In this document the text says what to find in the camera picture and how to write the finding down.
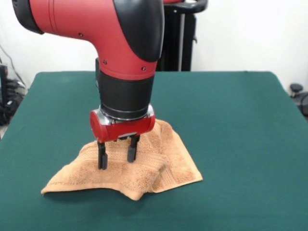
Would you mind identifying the dark green table cloth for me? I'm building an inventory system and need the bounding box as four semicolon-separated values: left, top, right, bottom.
0;71;308;231

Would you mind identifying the tan terry towel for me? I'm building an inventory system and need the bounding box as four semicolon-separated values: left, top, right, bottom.
40;119;204;202

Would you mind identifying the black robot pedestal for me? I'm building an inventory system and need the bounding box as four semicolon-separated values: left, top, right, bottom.
156;0;208;72

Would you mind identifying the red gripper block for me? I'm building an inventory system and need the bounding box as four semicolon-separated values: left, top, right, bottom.
90;103;156;170

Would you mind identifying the dark grey chair base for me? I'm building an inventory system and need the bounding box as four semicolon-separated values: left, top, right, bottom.
289;83;308;114

